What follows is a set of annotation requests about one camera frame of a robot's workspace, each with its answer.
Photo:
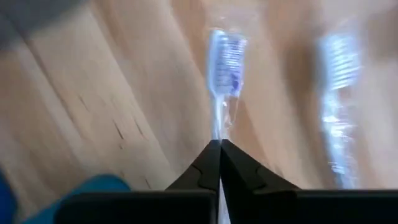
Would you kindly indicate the blue toothbrush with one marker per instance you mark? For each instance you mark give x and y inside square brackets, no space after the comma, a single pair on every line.
[339,62]

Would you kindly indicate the purple toothbrush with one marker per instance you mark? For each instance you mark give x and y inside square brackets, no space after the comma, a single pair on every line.
[225,62]

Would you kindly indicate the teal plastic bin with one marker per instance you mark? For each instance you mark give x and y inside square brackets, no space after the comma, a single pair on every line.
[93,183]

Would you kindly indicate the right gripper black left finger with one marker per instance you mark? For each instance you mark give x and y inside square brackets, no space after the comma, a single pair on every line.
[205,174]

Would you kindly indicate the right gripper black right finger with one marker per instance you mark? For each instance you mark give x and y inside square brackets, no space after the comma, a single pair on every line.
[239,174]

